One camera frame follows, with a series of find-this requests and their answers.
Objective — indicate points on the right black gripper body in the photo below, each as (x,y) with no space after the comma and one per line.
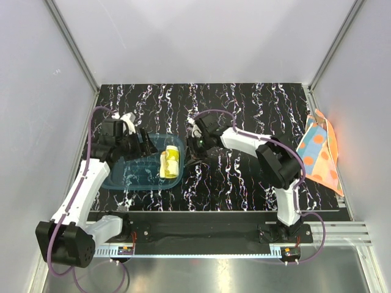
(198,147)

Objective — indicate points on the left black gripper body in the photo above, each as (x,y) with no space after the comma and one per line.
(132,148)

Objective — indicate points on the blue transparent plastic bin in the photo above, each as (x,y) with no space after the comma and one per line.
(143,174)

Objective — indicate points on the yellow white patterned towel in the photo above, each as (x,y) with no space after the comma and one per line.
(169,163)

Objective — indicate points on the orange blue dotted towel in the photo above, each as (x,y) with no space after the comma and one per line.
(318,150)

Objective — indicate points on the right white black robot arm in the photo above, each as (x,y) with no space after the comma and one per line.
(279,164)

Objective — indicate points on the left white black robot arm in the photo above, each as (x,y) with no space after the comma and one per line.
(67,239)

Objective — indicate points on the black marble pattern mat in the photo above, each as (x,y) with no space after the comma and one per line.
(227,180)

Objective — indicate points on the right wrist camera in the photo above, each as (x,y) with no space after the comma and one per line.
(202,125)

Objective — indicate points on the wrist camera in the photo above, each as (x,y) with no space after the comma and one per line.
(202,125)
(128,122)

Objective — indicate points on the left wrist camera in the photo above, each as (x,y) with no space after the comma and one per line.
(128,122)

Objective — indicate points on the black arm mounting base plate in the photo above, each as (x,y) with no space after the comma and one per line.
(262,226)

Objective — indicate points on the grey slotted cable duct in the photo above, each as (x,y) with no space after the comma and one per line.
(123,251)

